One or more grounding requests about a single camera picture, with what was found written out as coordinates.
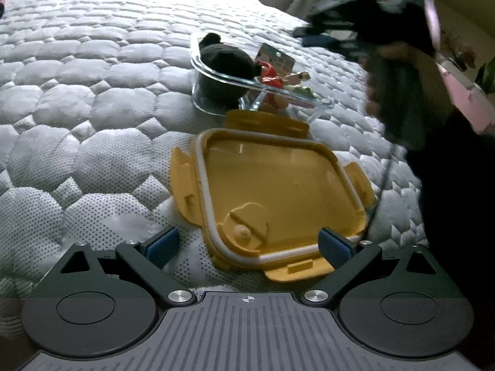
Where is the clear glass divided container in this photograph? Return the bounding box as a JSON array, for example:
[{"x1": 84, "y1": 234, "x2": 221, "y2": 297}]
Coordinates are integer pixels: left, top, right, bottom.
[{"x1": 189, "y1": 32, "x2": 336, "y2": 118}]

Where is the colourful card packet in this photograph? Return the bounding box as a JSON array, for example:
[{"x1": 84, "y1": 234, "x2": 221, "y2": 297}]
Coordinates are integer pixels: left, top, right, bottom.
[{"x1": 256, "y1": 43, "x2": 296, "y2": 76}]

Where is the grey quilted bed mattress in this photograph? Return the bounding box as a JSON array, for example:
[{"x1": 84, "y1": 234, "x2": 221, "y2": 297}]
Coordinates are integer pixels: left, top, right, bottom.
[{"x1": 0, "y1": 0, "x2": 430, "y2": 356}]

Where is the grey cable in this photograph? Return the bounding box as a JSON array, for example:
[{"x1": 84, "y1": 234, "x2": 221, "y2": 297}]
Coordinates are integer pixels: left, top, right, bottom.
[{"x1": 365, "y1": 143, "x2": 399, "y2": 228}]

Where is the black plush toy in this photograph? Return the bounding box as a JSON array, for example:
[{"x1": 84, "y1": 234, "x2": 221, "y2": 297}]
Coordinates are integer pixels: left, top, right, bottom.
[{"x1": 195, "y1": 33, "x2": 258, "y2": 109}]

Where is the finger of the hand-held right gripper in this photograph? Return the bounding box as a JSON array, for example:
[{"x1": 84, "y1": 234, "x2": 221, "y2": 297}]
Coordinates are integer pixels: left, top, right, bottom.
[
  {"x1": 292, "y1": 25, "x2": 370, "y2": 63},
  {"x1": 307, "y1": 0, "x2": 381, "y2": 29}
]

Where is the green figurine toy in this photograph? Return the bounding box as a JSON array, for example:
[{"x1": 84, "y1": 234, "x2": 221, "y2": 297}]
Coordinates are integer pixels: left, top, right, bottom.
[{"x1": 284, "y1": 70, "x2": 316, "y2": 97}]

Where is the person's right forearm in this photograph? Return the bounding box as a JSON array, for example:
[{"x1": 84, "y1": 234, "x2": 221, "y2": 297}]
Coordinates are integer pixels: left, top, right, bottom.
[{"x1": 404, "y1": 108, "x2": 495, "y2": 356}]

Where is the person's right hand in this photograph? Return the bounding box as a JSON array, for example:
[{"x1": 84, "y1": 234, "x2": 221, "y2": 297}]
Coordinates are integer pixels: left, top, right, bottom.
[{"x1": 381, "y1": 43, "x2": 453, "y2": 124}]

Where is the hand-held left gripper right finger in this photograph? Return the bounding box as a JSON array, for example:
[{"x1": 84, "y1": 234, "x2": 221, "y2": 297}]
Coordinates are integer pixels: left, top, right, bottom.
[{"x1": 299, "y1": 227, "x2": 457, "y2": 310}]

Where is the red toy figure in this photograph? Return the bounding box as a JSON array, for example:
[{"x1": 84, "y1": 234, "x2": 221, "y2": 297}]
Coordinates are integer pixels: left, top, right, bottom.
[{"x1": 255, "y1": 62, "x2": 289, "y2": 109}]

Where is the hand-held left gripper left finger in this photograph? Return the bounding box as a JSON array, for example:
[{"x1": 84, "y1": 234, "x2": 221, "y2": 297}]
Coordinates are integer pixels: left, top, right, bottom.
[{"x1": 39, "y1": 226, "x2": 198, "y2": 310}]

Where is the yellow container lid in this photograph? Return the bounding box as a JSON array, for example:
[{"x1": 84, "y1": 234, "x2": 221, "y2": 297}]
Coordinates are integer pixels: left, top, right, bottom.
[{"x1": 170, "y1": 109, "x2": 377, "y2": 282}]

